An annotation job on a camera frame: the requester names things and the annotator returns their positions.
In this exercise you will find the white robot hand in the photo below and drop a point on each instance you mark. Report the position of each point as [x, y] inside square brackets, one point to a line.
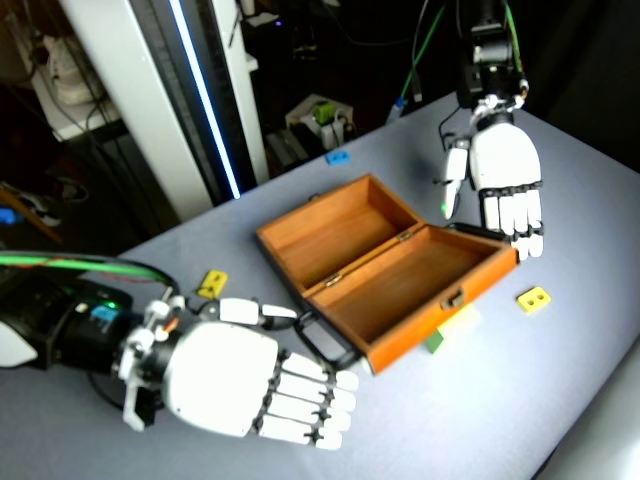
[505, 160]
[220, 375]

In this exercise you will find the yellow holed toy block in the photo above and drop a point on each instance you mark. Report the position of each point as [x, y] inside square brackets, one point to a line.
[534, 299]
[214, 282]

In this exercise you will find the pale yellow toy block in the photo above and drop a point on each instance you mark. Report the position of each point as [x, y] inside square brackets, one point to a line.
[460, 320]

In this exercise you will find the blue toy block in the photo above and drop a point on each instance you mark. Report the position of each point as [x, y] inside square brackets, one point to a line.
[337, 158]

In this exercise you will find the green toy block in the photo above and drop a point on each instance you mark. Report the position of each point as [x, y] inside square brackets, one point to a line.
[434, 342]

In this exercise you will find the grey table cloth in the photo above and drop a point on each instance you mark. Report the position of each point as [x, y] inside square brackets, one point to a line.
[500, 400]

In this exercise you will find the white column with blue light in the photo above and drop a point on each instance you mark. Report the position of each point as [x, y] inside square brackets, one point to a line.
[150, 100]

